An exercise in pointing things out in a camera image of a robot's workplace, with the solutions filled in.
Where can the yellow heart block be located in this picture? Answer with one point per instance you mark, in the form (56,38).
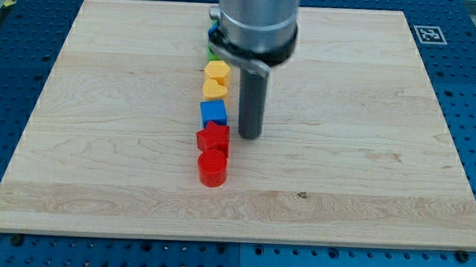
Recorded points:
(213,91)

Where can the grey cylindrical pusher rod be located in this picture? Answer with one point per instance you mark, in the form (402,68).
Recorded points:
(251,104)

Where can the red star block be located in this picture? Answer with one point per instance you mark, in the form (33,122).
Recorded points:
(214,137)

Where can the wooden board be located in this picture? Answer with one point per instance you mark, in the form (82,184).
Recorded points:
(354,150)

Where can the yellow hexagon block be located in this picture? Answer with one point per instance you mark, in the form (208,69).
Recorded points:
(219,71)

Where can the green block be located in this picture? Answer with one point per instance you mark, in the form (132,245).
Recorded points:
(211,55)

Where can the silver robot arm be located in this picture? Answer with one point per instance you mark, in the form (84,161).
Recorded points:
(255,36)

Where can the blue block behind arm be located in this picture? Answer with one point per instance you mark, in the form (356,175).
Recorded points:
(214,32)

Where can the blue cube block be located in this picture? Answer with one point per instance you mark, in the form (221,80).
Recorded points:
(213,111)

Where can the fiducial marker tag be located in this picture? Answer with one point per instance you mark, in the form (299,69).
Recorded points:
(430,35)

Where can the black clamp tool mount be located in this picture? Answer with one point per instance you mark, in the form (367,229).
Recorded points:
(258,62)

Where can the red cylinder block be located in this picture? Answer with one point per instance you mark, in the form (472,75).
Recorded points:
(212,165)

